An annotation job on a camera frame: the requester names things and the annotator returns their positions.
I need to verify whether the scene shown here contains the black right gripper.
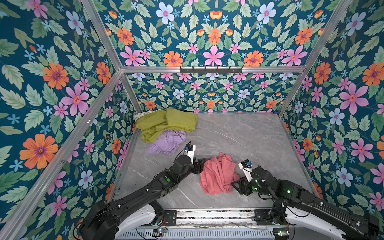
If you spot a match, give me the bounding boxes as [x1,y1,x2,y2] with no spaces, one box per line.
[229,174,273,199]

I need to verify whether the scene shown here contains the pink cloth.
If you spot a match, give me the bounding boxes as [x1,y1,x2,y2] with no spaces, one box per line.
[200,153,240,195]

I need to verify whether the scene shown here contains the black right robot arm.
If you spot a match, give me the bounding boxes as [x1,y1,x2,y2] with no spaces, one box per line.
[232,166,381,240]

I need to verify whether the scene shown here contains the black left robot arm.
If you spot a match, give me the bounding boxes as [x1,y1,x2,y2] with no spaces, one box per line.
[79,155,206,240]

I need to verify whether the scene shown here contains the lavender purple cloth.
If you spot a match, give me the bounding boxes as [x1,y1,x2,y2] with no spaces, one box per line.
[147,130,186,155]

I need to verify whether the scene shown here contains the yellow-green cloth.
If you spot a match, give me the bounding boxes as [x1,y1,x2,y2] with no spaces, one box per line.
[136,108,198,144]

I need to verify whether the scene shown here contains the white cloth under pile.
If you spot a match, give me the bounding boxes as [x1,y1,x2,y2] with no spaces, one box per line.
[134,111,156,122]

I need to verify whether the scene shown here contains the right green circuit board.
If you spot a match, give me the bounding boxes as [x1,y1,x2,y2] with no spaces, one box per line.
[273,229,290,240]

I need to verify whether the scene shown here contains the green circuit board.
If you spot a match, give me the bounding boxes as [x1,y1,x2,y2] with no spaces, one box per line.
[273,229,290,240]
[153,227,169,237]

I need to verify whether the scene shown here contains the left green circuit board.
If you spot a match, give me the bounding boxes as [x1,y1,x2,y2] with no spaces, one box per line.
[153,227,169,237]

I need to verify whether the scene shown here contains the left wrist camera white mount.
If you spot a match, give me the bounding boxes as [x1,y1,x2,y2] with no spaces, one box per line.
[183,144,196,164]

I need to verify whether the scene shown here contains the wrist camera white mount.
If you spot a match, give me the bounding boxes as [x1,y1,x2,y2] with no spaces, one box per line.
[238,160,253,182]
[183,144,196,164]

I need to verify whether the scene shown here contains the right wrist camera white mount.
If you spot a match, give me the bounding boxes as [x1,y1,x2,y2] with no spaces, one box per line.
[238,160,253,182]

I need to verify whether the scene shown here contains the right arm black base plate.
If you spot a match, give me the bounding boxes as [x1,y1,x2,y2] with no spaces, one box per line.
[253,209,287,226]

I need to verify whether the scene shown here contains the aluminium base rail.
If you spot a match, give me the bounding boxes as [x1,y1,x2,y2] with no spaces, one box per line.
[113,207,341,230]

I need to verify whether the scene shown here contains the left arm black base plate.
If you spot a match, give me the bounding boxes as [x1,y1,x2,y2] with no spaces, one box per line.
[151,210,178,227]

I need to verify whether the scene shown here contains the white perforated cable tray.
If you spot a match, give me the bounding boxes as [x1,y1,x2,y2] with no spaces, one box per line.
[116,229,275,240]

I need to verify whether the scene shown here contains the black hook rail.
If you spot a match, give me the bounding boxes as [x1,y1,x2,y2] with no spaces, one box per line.
[179,66,243,74]

